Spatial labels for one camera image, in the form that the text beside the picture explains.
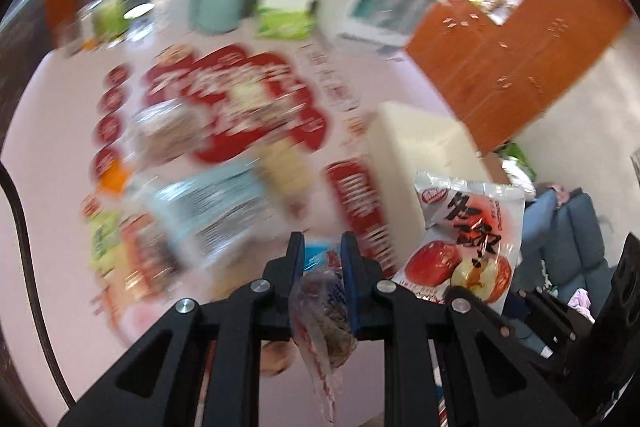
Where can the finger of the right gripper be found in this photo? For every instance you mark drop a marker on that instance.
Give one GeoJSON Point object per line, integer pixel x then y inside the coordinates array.
{"type": "Point", "coordinates": [559, 326]}

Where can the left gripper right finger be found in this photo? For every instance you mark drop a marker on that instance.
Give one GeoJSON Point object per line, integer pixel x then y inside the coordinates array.
{"type": "Point", "coordinates": [455, 363]}

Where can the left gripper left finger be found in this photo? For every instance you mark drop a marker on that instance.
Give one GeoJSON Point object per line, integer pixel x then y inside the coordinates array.
{"type": "Point", "coordinates": [198, 364]}

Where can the clear red-trim nut bar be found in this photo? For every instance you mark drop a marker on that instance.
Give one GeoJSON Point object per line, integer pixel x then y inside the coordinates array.
{"type": "Point", "coordinates": [320, 325]}

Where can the large white-blue snack bag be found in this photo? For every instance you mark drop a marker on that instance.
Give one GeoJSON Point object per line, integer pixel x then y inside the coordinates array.
{"type": "Point", "coordinates": [207, 218]}

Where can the red-edged barcode snack pack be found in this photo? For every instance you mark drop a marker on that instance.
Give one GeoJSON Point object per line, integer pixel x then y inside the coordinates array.
{"type": "Point", "coordinates": [151, 267]}

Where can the apple print snack bag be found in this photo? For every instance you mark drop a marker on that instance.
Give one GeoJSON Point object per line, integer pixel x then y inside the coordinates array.
{"type": "Point", "coordinates": [472, 239]}

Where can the green snack pouch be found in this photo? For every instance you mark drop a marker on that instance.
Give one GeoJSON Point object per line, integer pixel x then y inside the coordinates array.
{"type": "Point", "coordinates": [105, 240]}

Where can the brown bread slice pack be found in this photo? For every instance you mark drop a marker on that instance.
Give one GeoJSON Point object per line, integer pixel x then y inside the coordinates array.
{"type": "Point", "coordinates": [165, 131]}

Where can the blue sofa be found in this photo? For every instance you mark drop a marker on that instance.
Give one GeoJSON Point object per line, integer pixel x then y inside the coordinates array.
{"type": "Point", "coordinates": [563, 249]}

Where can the pink printed table mat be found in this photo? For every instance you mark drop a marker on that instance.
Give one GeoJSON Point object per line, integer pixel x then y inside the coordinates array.
{"type": "Point", "coordinates": [68, 154]}

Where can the white plastic storage bin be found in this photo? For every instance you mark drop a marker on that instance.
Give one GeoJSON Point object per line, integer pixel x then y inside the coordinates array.
{"type": "Point", "coordinates": [403, 140]}

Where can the green tissue pack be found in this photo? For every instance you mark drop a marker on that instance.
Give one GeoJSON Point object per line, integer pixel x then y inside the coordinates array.
{"type": "Point", "coordinates": [284, 19]}

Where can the orange wooden cabinet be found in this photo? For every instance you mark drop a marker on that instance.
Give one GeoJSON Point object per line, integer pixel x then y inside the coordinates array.
{"type": "Point", "coordinates": [497, 79]}

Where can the teal cylindrical canister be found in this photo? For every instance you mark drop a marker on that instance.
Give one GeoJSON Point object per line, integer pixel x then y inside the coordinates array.
{"type": "Point", "coordinates": [215, 17]}

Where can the green label bottle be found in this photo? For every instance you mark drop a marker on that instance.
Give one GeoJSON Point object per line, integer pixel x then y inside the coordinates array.
{"type": "Point", "coordinates": [109, 19]}

